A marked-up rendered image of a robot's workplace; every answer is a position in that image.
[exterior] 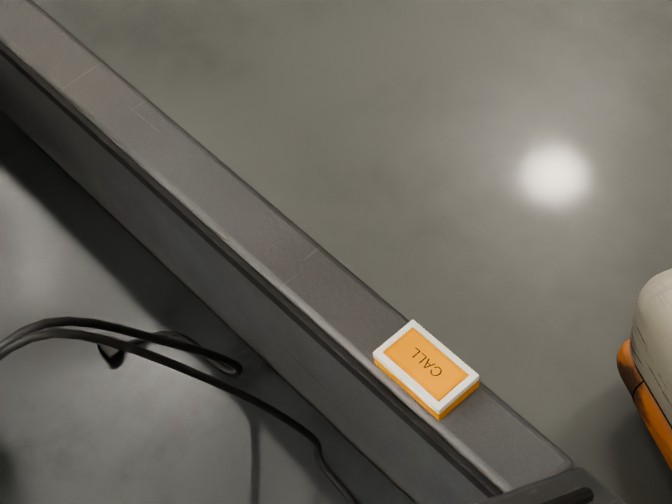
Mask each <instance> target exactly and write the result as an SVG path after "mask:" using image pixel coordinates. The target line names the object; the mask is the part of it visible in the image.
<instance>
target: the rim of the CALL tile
mask: <svg viewBox="0 0 672 504"><path fill-rule="evenodd" d="M411 328H414V329H415V330H416V331H418V332H419V333H420V334H421V335H422V336H423V337H425V338H426V339H427V340H428V341H429V342H431V343H432V344H433V345H434V346H435V347H436V348H438V349H439V350H440V351H441V352H442V353H443V354H445V355H446V356H447V357H448V358H449V359H450V360H452V361H453V362H454V363H455V364H456V365H457V366H459V367H460V368H461V369H462V370H463V371H465V372H466V373H467V374H468V375H469V376H468V377H467V378H466V379H464V380H463V381H462V382H461V383H460V384H459V385H458V386H456V387H455V388H454V389H453V390H452V391H451V392H450V393H448V394H447V395H446V396H445V397H444V398H443V399H441V400H440V401H439V402H438V401H437V400H436V399H435V398H434V397H433V396H431V395H430V394H429V393H428V392H427V391H426V390H425V389H423V388H422V387H421V386H420V385H419V384H418V383H417V382H416V381H414V380H413V379H412V378H411V377H410V376H409V375H408V374H406V373H405V372H404V371H403V370H402V369H401V368H400V367H398V366H397V365H396V364H395V363H394V362H393V361H392V360H391V359H389V358H388V357H387V356H386V355H385V354H384V353H383V352H384V351H385V350H386V349H387V348H388V347H390V346H391V345H392V344H393V343H394V342H396V341H397V340H398V339H399V338H400V337H402V336H403V335H404V334H405V333H406V332H408V331H409V330H410V329H411ZM373 357H374V358H375V359H377V360H378V361H379V362H380V363H381V364H382V365H383V366H384V367H386V368H387V369H388V370H389V371H390V372H391V373H392V374H393V375H395V376H396V377H397V378H398V379H399V380H400V381H401V382H402V383H404V384H405V385H406V386H407V387H408V388H409V389H410V390H411V391H413V392H414V393H415V394H416V395H417V396H418V397H419V398H420V399H422V400H423V401H424V402H425V403H426V404H427V405H428V406H429V407H431V408H432V409H433V410H434V411H435V412H436V413H437V414H440V413H442V412H443V411H444V410H445V409H446V408H447V407H448V406H450V405H451V404H452V403H453V402H454V401H455V400H456V399H458V398H459V397H460V396H461V395H462V394H463V393H464V392H466V391H467V390H468V389H469V388H470V387H471V386H472V385H474V384H475V383H476V382H477V381H478V380H479V375H478V374H477V373H476V372H475V371H474V370H472V369H471V368H470V367H469V366H468V365H466V364H465V363H464V362H463V361H462V360H461V359H459V358H458V357H457V356H456V355H455V354H453V353H452V352H451V351H450V350H449V349H448V348H446V347H445V346H444V345H443V344H442V343H440V342H439V341H438V340H437V339H436V338H435V337H433V336H432V335H431V334H430V333H429V332H428V331H426V330H425V329H424V328H423V327H422V326H420V325H419V324H418V323H417V322H416V321H415V320H411V321H410V322H409V323H408V324H406V325H405V326H404V327H403V328H402V329H400V330H399V331H398V332H397V333H396V334H394V335H393V336H392V337H391V338H390V339H388V340H387V341H386V342H385V343H384V344H382V345H381V346H380V347H379V348H377V349H376V350H375V351H374V352H373Z"/></svg>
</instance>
